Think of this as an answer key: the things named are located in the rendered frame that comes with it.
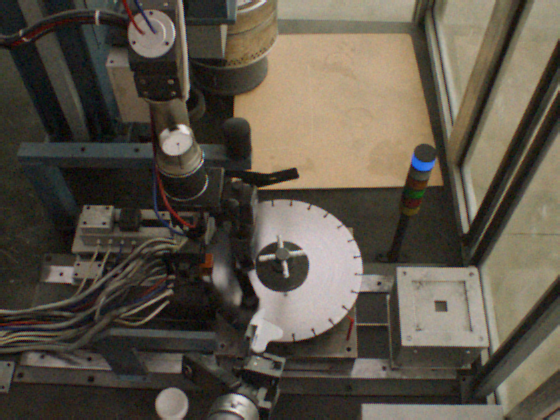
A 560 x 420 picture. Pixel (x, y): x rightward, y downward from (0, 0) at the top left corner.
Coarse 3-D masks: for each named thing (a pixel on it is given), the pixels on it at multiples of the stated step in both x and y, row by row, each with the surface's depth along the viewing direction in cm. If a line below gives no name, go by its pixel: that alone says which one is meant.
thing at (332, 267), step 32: (224, 224) 133; (256, 224) 133; (288, 224) 133; (320, 224) 133; (224, 256) 129; (256, 256) 129; (320, 256) 129; (352, 256) 129; (224, 288) 125; (256, 288) 125; (320, 288) 125; (352, 288) 125; (288, 320) 121; (320, 320) 121
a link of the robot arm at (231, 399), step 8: (216, 400) 94; (224, 400) 92; (232, 400) 91; (240, 400) 92; (248, 400) 93; (216, 408) 91; (224, 408) 90; (232, 408) 90; (240, 408) 91; (248, 408) 91; (256, 408) 93; (248, 416) 90; (256, 416) 92
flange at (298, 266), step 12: (264, 252) 129; (264, 264) 127; (276, 264) 125; (288, 264) 125; (300, 264) 127; (264, 276) 125; (276, 276) 125; (288, 276) 125; (300, 276) 125; (276, 288) 124; (288, 288) 124
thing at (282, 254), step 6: (282, 246) 125; (276, 252) 124; (282, 252) 124; (288, 252) 124; (294, 252) 124; (300, 252) 124; (264, 258) 123; (270, 258) 123; (276, 258) 123; (282, 258) 123; (288, 258) 123; (282, 264) 123
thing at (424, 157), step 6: (420, 144) 119; (426, 144) 119; (414, 150) 118; (420, 150) 118; (426, 150) 118; (432, 150) 118; (414, 156) 118; (420, 156) 117; (426, 156) 117; (432, 156) 117; (414, 162) 119; (420, 162) 117; (426, 162) 117; (432, 162) 117; (420, 168) 119; (426, 168) 118
